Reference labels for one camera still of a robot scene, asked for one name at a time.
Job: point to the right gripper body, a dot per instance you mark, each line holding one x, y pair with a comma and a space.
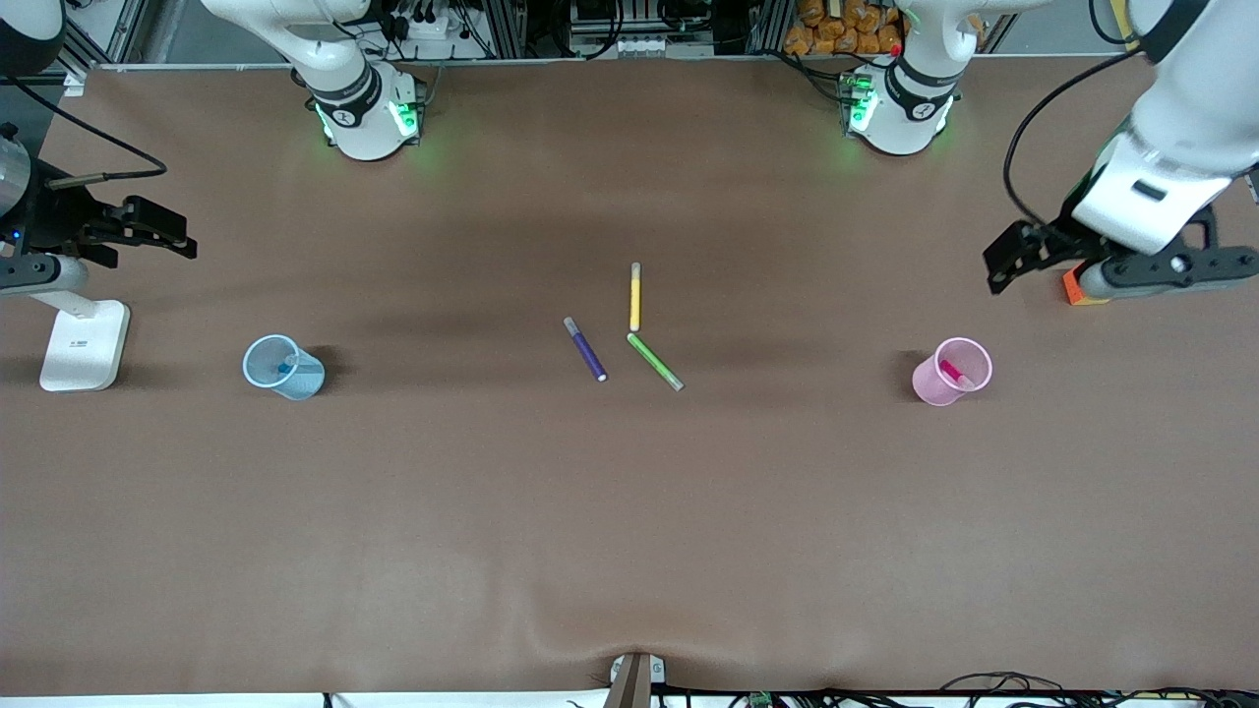
51, 218

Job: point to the pink marker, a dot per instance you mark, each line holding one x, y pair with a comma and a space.
954, 374

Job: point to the blue marker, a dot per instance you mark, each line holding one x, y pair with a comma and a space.
289, 365

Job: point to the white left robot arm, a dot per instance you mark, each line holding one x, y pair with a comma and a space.
1200, 79

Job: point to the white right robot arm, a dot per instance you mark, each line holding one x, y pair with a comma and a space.
359, 118

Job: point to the colourful puzzle cube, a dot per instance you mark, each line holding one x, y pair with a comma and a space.
1074, 287

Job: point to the white desk lamp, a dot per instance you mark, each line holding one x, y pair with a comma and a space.
84, 349

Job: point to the pink mesh cup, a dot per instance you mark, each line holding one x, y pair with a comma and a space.
929, 385

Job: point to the blue mesh cup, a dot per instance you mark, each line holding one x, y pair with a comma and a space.
305, 383

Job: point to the orange packaged items pile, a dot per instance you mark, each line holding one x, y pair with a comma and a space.
846, 29

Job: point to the white power strip with plugs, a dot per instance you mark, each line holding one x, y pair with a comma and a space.
423, 28

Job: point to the green marker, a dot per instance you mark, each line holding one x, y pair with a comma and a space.
654, 361

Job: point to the yellow marker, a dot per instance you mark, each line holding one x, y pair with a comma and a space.
635, 300

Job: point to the white socket strip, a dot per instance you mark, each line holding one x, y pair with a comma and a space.
644, 46

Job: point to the purple marker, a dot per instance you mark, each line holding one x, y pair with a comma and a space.
586, 351

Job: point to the brown table cover sheet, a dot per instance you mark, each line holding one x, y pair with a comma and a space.
629, 511

